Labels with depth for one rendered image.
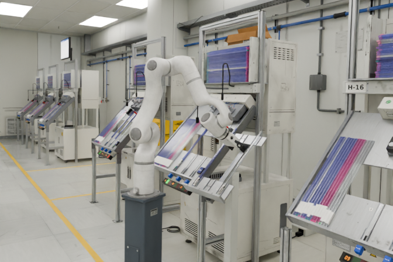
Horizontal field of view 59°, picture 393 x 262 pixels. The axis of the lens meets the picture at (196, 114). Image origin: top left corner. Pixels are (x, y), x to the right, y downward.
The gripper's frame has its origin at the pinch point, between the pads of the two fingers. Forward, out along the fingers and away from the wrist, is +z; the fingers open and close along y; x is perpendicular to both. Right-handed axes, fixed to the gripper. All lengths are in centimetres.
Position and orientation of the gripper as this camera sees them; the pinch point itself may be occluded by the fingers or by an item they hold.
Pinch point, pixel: (237, 148)
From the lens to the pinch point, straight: 204.7
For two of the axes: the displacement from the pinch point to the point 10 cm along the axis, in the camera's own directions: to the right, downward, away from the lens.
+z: 6.1, 5.8, 5.4
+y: -6.3, -0.6, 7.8
